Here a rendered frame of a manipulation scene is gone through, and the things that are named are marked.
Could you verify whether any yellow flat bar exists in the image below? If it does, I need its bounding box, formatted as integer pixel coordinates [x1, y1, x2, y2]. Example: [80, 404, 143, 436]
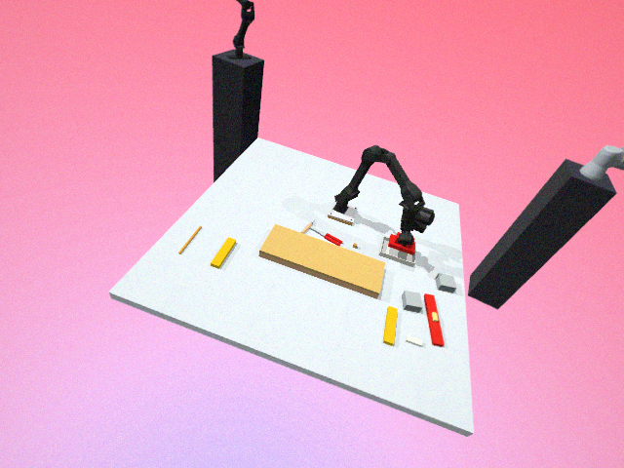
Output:
[383, 306, 398, 346]
[211, 237, 236, 269]

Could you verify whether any small white flat bar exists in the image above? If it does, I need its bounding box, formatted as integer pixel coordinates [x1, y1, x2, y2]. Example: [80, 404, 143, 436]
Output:
[406, 335, 423, 347]

